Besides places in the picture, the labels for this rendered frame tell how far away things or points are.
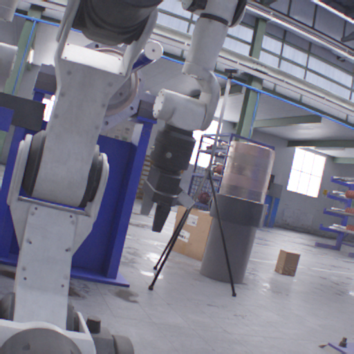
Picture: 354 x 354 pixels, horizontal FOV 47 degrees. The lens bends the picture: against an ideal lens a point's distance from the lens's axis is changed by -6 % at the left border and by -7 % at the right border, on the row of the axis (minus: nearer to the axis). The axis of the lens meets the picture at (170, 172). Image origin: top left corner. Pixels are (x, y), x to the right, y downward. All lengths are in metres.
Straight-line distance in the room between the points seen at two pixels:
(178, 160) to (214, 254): 2.49
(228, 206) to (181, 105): 2.43
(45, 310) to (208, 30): 0.65
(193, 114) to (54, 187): 0.32
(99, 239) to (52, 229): 1.73
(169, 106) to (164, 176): 0.15
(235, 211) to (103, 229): 1.11
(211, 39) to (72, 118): 0.33
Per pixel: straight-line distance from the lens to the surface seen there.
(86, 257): 2.63
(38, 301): 0.85
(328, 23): 12.08
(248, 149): 3.34
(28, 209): 0.91
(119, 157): 2.59
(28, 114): 2.13
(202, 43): 0.92
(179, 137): 0.91
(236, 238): 3.33
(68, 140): 0.88
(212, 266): 3.38
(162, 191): 0.92
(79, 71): 0.87
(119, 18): 0.74
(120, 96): 2.32
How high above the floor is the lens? 0.63
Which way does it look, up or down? 2 degrees up
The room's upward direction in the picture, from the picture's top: 14 degrees clockwise
